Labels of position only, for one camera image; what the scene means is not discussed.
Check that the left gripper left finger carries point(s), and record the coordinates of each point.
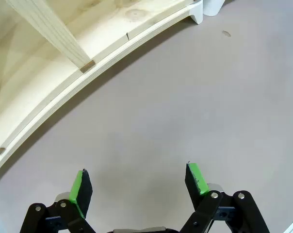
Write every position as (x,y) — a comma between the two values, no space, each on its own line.
(82,194)

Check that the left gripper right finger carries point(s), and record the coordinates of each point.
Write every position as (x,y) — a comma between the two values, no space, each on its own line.
(197,189)

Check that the light wooden four-bay shelf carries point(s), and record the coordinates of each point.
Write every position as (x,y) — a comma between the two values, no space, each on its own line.
(27,72)

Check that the white riser stand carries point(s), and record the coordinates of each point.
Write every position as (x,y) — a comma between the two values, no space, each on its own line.
(212,8)
(196,14)

